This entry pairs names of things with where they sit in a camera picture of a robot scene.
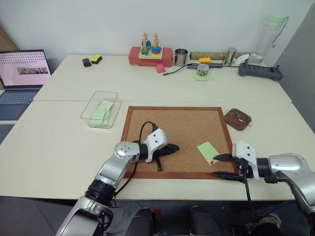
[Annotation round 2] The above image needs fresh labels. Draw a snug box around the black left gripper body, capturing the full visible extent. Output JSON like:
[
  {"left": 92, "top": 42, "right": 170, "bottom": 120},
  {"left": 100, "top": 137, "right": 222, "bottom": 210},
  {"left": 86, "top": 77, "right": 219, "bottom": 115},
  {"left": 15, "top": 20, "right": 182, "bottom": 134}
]
[{"left": 150, "top": 144, "right": 172, "bottom": 159}]

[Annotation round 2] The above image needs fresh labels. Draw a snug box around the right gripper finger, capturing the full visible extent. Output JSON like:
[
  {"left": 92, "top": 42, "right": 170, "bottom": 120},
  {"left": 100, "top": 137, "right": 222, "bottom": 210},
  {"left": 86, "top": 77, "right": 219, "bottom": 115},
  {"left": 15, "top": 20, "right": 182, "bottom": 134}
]
[
  {"left": 212, "top": 171, "right": 241, "bottom": 182},
  {"left": 212, "top": 153, "right": 233, "bottom": 163}
]

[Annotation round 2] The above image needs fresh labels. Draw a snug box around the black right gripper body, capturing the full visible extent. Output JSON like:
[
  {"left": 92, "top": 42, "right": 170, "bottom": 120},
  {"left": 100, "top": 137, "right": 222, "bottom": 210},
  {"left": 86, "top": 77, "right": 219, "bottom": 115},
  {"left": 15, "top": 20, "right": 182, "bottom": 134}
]
[{"left": 231, "top": 155, "right": 254, "bottom": 178}]

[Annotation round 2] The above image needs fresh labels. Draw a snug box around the green sticky note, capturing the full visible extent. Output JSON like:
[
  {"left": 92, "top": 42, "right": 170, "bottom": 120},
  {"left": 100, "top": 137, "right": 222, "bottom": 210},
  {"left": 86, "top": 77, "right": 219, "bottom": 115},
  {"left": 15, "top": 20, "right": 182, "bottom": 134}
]
[{"left": 196, "top": 141, "right": 221, "bottom": 166}]

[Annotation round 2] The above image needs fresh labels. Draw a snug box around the brown wooden tray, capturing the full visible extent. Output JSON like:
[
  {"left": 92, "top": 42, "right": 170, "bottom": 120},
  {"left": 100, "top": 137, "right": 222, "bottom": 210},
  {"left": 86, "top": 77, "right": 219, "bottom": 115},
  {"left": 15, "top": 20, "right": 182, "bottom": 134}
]
[{"left": 223, "top": 108, "right": 252, "bottom": 131}]

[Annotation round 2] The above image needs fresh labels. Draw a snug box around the clear plastic box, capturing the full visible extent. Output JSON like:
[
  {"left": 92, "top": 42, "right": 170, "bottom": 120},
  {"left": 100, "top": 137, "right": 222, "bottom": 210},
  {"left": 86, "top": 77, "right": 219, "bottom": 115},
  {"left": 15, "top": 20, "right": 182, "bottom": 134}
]
[{"left": 81, "top": 91, "right": 122, "bottom": 129}]

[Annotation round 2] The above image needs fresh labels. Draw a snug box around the green sticky note pad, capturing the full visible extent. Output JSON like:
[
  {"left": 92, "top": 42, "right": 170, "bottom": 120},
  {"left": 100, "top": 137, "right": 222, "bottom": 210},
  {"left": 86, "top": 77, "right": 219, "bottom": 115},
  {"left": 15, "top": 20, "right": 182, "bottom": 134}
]
[{"left": 191, "top": 72, "right": 216, "bottom": 83}]

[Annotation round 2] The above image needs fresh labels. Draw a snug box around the red cardboard box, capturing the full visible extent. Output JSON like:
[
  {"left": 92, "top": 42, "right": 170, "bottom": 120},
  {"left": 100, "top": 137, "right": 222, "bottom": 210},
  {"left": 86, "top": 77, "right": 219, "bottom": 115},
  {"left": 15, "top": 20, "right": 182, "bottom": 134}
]
[{"left": 128, "top": 46, "right": 173, "bottom": 68}]

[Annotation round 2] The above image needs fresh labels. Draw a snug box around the wood-framed cork board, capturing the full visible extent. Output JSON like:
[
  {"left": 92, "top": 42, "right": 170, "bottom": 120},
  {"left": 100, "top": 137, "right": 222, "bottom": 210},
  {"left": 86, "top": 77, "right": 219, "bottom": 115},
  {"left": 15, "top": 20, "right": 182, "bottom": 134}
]
[{"left": 121, "top": 106, "right": 240, "bottom": 180}]

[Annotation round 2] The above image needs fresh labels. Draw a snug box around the dark rounded shape grey rim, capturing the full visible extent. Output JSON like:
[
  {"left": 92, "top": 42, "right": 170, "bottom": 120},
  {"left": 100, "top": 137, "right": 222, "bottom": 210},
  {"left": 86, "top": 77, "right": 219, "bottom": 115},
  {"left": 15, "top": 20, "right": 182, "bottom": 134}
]
[{"left": 245, "top": 212, "right": 282, "bottom": 236}]

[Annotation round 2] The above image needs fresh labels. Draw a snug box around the green notes pile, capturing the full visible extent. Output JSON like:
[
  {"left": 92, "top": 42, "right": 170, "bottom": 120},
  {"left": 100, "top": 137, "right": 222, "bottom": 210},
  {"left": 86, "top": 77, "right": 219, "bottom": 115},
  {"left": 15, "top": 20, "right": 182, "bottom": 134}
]
[{"left": 90, "top": 100, "right": 114, "bottom": 127}]

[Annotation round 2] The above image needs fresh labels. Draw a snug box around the clear round pushpin jar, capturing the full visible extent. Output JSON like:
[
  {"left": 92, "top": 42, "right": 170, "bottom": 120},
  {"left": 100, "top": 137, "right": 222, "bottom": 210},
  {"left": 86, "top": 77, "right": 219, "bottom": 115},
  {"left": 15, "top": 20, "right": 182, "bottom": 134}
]
[{"left": 196, "top": 63, "right": 210, "bottom": 77}]

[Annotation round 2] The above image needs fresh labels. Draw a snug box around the steel mug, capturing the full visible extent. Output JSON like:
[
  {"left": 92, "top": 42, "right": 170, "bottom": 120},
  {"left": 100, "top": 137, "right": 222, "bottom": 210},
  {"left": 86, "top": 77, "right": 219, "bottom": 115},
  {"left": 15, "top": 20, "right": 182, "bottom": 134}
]
[{"left": 172, "top": 48, "right": 189, "bottom": 67}]

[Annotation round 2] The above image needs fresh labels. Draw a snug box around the white crumpled cloth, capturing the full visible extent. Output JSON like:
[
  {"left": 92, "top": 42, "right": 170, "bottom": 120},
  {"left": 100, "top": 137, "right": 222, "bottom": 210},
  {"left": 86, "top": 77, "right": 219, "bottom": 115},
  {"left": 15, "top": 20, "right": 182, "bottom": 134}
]
[{"left": 234, "top": 54, "right": 251, "bottom": 66}]

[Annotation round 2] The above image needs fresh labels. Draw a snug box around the shiny metal cylinder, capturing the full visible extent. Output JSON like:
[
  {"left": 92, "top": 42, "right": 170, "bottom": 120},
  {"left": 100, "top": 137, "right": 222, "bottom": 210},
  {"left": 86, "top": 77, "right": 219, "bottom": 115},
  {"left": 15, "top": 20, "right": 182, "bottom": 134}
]
[{"left": 225, "top": 47, "right": 238, "bottom": 66}]

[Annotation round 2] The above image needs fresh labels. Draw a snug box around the colourful wooden stacking toy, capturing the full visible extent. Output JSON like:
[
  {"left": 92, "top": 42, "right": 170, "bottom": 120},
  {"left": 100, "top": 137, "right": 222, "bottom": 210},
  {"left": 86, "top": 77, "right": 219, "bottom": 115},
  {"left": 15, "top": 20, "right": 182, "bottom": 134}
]
[{"left": 140, "top": 31, "right": 164, "bottom": 60}]

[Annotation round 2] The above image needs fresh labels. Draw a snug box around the brown cardboard tube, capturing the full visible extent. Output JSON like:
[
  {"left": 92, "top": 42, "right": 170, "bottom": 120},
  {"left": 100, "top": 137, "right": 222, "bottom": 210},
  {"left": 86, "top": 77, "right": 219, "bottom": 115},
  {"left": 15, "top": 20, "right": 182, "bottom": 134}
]
[{"left": 189, "top": 51, "right": 252, "bottom": 60}]

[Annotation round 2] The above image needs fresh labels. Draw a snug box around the clear bottle green lid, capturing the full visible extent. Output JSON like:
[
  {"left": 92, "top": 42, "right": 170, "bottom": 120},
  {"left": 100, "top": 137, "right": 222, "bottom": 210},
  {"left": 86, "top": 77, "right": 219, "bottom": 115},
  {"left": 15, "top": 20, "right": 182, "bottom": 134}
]
[{"left": 258, "top": 12, "right": 289, "bottom": 65}]

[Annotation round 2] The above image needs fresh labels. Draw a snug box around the grey perforated mat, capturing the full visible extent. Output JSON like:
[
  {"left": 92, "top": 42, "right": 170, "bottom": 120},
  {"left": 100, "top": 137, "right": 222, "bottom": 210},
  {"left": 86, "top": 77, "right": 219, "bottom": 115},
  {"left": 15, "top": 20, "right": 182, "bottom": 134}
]
[{"left": 0, "top": 123, "right": 16, "bottom": 145}]

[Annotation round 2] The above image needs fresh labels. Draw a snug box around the open laptop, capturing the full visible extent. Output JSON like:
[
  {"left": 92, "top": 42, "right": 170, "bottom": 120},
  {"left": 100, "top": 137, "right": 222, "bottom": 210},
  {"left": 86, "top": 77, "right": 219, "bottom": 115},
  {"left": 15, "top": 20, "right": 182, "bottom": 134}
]
[{"left": 0, "top": 49, "right": 52, "bottom": 121}]

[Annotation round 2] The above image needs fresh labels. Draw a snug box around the brown cardboard sheet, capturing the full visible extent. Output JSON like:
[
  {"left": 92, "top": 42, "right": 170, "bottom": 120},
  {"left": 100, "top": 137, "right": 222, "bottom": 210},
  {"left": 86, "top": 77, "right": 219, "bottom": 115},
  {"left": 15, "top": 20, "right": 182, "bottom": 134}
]
[{"left": 0, "top": 26, "right": 19, "bottom": 54}]

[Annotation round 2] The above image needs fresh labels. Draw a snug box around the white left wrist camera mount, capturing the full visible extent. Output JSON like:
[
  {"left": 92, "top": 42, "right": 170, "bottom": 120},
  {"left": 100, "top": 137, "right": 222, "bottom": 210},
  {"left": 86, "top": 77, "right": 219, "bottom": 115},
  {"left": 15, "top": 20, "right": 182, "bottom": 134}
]
[{"left": 143, "top": 129, "right": 169, "bottom": 164}]

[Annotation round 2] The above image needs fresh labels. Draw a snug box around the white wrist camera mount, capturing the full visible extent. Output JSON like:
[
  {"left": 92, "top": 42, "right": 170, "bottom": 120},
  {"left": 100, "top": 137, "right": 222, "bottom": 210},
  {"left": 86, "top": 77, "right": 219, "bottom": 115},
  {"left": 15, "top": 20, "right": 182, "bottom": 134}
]
[
  {"left": 231, "top": 140, "right": 260, "bottom": 181},
  {"left": 143, "top": 129, "right": 169, "bottom": 164}
]

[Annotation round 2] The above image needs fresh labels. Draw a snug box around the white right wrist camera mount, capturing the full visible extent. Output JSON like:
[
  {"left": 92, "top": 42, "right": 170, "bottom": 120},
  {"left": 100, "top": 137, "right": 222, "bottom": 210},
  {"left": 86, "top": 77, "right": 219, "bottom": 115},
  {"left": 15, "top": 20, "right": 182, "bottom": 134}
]
[{"left": 231, "top": 140, "right": 260, "bottom": 181}]

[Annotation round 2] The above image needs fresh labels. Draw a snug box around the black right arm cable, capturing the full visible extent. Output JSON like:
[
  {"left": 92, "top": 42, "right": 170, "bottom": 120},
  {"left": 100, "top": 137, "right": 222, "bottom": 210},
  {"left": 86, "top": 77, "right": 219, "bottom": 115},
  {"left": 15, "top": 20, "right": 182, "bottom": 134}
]
[{"left": 242, "top": 169, "right": 263, "bottom": 223}]

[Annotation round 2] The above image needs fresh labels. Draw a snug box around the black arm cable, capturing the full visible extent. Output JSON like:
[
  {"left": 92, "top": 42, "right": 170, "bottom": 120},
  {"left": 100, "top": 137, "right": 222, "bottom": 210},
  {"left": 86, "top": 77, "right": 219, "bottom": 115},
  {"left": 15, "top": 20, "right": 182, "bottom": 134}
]
[
  {"left": 242, "top": 169, "right": 263, "bottom": 223},
  {"left": 98, "top": 121, "right": 158, "bottom": 232}
]

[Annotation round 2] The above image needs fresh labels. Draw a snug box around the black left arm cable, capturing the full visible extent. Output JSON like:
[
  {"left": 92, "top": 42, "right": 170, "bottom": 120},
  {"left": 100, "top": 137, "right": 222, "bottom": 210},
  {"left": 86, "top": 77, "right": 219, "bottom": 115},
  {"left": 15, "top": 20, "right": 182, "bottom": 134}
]
[{"left": 98, "top": 121, "right": 158, "bottom": 232}]

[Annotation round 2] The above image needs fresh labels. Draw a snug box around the black hub with cable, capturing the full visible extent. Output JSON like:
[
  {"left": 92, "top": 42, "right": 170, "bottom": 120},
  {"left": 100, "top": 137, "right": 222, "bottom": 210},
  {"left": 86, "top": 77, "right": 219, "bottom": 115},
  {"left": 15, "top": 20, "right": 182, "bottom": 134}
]
[{"left": 162, "top": 62, "right": 223, "bottom": 76}]

